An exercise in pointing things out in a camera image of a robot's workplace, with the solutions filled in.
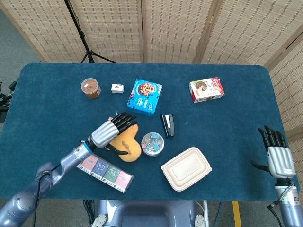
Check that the beige lidded lunch box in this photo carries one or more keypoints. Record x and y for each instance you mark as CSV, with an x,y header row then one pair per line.
x,y
187,169

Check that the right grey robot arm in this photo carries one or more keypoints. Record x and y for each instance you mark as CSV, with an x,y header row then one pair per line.
x,y
290,210

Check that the blue cookie box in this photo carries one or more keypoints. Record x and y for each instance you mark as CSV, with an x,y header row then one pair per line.
x,y
144,97

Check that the black stapler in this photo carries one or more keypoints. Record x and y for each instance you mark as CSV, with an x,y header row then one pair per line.
x,y
168,126

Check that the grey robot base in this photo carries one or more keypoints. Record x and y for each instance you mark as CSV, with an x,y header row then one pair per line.
x,y
146,212

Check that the clear jar of binder clips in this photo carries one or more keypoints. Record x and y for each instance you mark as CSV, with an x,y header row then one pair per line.
x,y
152,144

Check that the red white biscuit box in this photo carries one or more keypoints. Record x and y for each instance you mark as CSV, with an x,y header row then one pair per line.
x,y
206,89

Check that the small white box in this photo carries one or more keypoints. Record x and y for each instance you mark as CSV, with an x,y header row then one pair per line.
x,y
117,88

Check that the black tripod stand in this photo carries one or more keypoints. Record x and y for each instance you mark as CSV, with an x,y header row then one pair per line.
x,y
81,35

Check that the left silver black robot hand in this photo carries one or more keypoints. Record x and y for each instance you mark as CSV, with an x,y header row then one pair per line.
x,y
105,134

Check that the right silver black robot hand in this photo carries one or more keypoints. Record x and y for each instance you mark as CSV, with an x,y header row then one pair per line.
x,y
280,160

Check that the brown paste jar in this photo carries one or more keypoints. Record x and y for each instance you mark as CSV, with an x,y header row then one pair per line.
x,y
90,87

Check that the pastel tissue multipack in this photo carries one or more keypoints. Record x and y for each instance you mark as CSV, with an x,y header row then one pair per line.
x,y
111,173

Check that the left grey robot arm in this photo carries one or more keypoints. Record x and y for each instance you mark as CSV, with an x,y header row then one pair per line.
x,y
71,160

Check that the blue table cloth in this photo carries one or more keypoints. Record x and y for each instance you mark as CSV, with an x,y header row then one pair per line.
x,y
225,123

